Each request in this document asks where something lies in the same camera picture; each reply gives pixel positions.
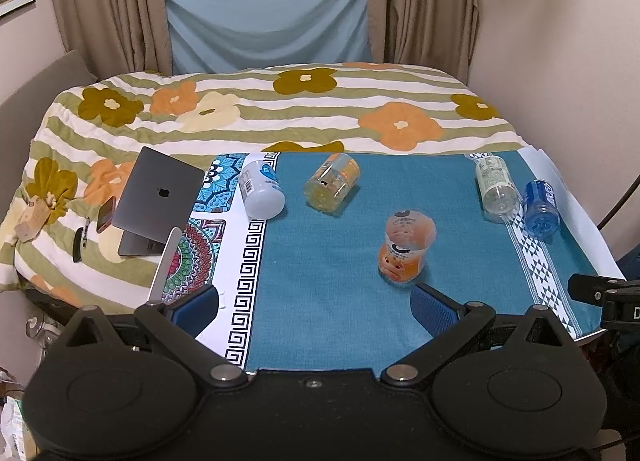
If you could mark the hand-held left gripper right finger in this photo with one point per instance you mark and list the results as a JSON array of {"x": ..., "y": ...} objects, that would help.
[{"x": 432, "y": 308}]

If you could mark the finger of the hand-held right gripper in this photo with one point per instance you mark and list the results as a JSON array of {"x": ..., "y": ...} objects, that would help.
[{"x": 585, "y": 288}]

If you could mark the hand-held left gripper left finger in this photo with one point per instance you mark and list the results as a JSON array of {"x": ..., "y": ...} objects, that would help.
[{"x": 197, "y": 308}]

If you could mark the orange face print cup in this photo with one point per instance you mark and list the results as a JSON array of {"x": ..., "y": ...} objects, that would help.
[{"x": 405, "y": 248}]

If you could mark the white cup blue label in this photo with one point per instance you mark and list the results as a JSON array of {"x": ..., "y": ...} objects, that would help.
[{"x": 260, "y": 188}]

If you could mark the silver flat bar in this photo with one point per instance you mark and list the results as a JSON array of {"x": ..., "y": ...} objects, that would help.
[{"x": 164, "y": 266}]

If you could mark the mandala patterned cloth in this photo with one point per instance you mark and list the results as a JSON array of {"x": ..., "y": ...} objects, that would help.
[{"x": 210, "y": 241}]

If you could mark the teal tablecloth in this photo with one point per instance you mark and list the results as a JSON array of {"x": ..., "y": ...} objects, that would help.
[{"x": 325, "y": 291}]

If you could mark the grey laptop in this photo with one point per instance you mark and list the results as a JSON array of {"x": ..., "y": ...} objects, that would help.
[{"x": 155, "y": 196}]

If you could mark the red phone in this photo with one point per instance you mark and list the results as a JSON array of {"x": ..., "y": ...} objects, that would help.
[{"x": 106, "y": 215}]

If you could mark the black pen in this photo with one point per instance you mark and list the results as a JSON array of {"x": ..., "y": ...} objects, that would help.
[{"x": 86, "y": 232}]

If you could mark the clear glass jar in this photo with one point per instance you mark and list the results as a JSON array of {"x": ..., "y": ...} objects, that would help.
[{"x": 37, "y": 331}]

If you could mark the tan paper tag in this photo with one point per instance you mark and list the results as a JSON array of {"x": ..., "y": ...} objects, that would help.
[{"x": 31, "y": 218}]

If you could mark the white plastic bag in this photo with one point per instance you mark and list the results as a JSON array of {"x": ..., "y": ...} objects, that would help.
[{"x": 12, "y": 416}]

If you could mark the floral striped blanket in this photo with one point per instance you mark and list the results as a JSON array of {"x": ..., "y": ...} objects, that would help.
[{"x": 300, "y": 116}]

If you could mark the grey headboard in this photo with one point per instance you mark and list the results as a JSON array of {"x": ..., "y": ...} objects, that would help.
[{"x": 45, "y": 86}]

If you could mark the light blue window cloth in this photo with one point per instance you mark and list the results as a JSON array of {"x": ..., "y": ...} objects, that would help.
[{"x": 270, "y": 16}]

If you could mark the beige curtain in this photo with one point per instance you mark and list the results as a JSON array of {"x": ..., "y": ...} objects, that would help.
[
  {"x": 110, "y": 6},
  {"x": 425, "y": 6}
]

